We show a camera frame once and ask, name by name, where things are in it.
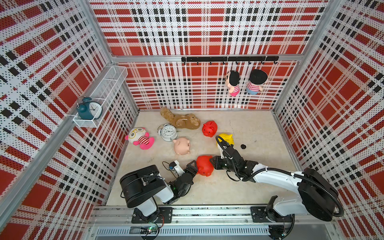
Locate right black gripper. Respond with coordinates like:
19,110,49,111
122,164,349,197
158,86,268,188
208,155,237,174

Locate white wire shelf basket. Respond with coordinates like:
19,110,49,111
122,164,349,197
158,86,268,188
73,66,128,128

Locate pink piggy bank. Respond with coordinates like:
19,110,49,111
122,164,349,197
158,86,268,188
173,137,191,156

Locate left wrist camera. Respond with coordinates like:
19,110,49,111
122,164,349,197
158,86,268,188
169,160,185,177

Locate pink owl plush toy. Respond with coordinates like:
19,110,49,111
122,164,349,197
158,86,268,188
125,128,155,150

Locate doll with pink shirt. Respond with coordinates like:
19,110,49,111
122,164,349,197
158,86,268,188
225,70,240,97

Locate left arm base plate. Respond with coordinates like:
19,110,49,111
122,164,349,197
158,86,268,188
131,207,173,224

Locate silver alarm clock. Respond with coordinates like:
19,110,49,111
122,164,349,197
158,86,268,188
158,124,179,142

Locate yellow piggy bank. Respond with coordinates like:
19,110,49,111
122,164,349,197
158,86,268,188
219,134,235,145

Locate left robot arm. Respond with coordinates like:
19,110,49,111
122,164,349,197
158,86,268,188
120,161,198,224

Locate black hook rail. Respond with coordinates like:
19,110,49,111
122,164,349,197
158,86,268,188
181,56,280,63

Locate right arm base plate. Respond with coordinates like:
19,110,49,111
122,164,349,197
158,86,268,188
251,206,292,223

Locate red piggy bank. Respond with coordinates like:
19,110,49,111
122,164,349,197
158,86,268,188
202,121,218,138
197,156,214,177

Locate teal alarm clock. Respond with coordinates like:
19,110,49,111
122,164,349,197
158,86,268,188
76,96,103,120

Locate green circuit board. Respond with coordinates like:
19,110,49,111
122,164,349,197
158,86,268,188
140,226,159,236

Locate aluminium front rail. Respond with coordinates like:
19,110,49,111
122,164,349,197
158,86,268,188
85,205,342,240

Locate doll with blue pants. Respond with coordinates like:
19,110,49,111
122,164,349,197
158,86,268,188
246,69,268,95

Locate brown plush dog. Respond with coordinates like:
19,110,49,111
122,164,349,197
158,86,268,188
160,108,201,130

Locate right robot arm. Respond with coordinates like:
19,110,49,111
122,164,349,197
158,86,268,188
210,146,345,222

